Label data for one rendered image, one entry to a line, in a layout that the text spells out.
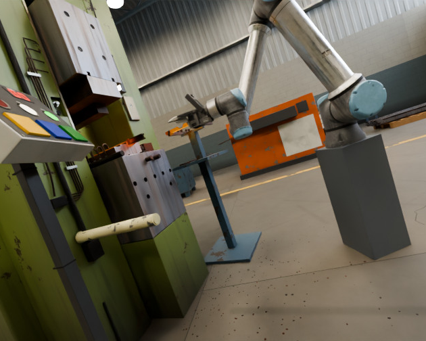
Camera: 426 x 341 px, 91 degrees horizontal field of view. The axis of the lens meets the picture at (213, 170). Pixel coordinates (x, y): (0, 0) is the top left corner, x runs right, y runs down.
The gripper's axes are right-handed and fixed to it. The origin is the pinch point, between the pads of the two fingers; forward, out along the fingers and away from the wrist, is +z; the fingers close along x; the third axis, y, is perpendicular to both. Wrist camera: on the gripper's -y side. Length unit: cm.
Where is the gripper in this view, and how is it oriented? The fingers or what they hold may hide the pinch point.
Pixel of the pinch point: (174, 121)
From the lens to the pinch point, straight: 113.3
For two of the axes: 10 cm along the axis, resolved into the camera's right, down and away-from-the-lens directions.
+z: -8.8, 2.7, 3.8
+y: 3.3, 9.4, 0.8
